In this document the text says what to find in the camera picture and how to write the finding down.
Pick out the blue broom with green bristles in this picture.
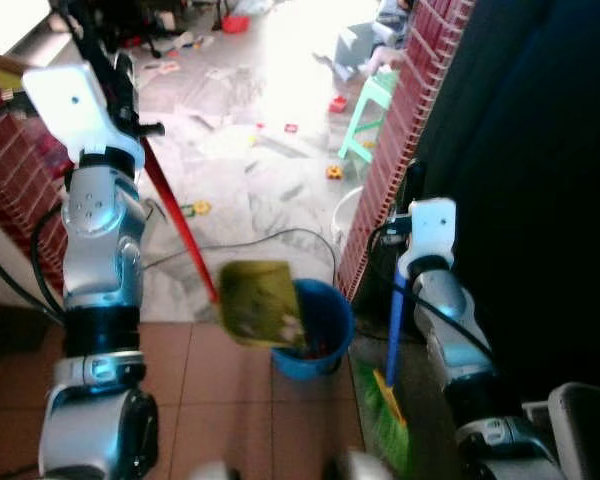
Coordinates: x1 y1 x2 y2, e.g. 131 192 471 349
355 160 428 477

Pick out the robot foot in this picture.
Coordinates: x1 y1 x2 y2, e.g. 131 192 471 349
185 460 241 480
325 450 391 480

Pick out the yellow dustpan with red handle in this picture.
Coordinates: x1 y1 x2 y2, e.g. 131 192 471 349
138 135 307 349

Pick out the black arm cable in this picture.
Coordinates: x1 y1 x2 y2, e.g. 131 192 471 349
365 222 503 369
0 95 73 326

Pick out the grey plastic chair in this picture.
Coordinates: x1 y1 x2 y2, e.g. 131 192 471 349
525 382 600 480

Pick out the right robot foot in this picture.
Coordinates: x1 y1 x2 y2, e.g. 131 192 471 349
325 450 391 480

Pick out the red plastic basket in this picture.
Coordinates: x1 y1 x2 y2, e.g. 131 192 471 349
220 14 251 34

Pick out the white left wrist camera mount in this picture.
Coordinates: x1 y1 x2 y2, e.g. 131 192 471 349
22 63 146 171

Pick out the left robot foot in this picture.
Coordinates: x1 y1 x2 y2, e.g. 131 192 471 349
185 460 241 480

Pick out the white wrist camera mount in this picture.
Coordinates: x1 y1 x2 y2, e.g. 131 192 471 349
398 198 457 279
22 63 146 171

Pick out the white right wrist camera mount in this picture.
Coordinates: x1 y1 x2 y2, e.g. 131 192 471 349
398 198 457 279

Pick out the green plastic stool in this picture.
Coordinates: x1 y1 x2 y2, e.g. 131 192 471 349
340 68 401 166

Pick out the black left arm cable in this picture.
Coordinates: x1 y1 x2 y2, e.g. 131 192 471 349
0 95 73 326

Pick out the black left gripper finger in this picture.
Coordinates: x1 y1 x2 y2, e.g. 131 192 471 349
58 0 113 53

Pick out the red tiled pillar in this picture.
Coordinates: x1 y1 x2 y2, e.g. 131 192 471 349
335 0 477 301

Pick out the grey plastic box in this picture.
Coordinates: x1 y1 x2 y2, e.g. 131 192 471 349
335 22 391 81

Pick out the blue plastic bucket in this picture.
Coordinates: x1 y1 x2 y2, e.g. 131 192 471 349
270 278 356 381

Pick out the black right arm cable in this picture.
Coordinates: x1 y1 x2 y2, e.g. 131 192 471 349
365 222 503 369

